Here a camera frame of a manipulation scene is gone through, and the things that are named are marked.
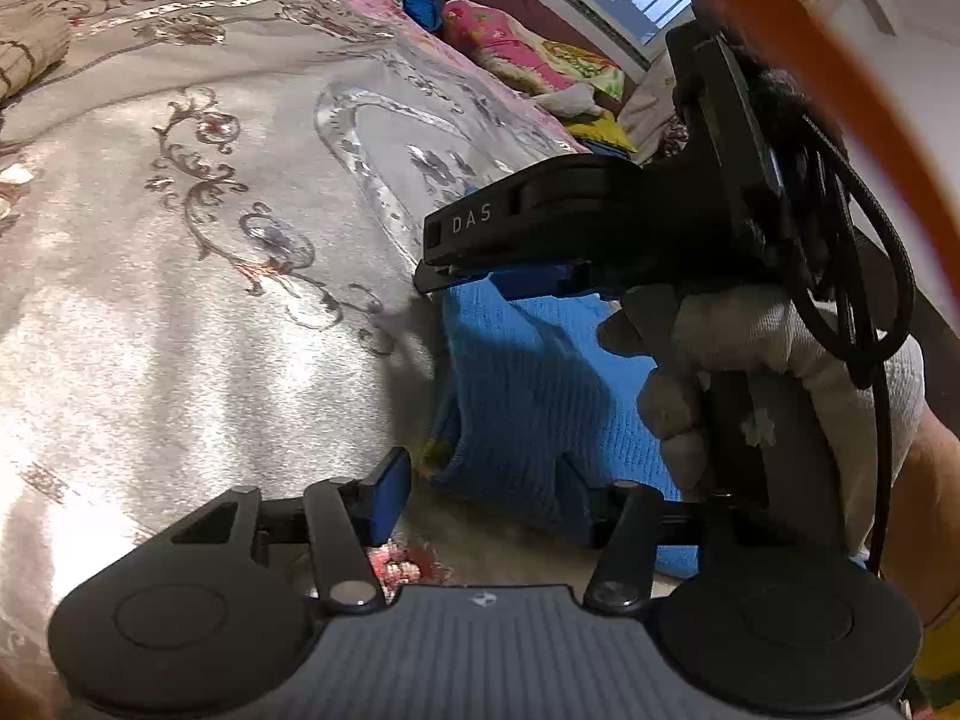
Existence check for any beige checked folded cloth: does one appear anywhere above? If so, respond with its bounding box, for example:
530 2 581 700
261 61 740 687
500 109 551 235
0 13 73 104

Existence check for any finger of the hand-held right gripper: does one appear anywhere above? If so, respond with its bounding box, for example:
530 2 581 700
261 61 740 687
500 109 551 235
412 259 598 299

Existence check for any blue striped knit sweater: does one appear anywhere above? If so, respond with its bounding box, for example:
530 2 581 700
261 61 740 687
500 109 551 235
424 274 704 580

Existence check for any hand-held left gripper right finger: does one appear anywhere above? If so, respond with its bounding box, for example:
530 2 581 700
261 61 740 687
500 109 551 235
559 463 767 612

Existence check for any person's right hand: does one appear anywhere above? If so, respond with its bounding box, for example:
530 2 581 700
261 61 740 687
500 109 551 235
598 286 925 512

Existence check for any pink floral pillow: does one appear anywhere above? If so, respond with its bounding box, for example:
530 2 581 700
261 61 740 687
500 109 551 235
441 0 625 100

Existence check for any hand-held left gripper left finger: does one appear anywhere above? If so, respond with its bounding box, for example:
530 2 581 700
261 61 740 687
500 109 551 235
171 448 412 610

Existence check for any black cable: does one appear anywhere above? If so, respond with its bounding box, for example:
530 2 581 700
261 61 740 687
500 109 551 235
778 109 917 575

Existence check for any orange strap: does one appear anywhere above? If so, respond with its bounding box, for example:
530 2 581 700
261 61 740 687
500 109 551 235
666 0 960 290

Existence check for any floral satin bedspread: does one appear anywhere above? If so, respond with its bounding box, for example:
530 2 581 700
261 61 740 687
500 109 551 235
0 0 601 695

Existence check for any white crumpled cloth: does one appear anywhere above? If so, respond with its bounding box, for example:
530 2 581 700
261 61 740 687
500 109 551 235
534 82 602 119

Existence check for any yellow green cloth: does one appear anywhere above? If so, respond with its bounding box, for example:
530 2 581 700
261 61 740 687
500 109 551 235
561 114 640 157

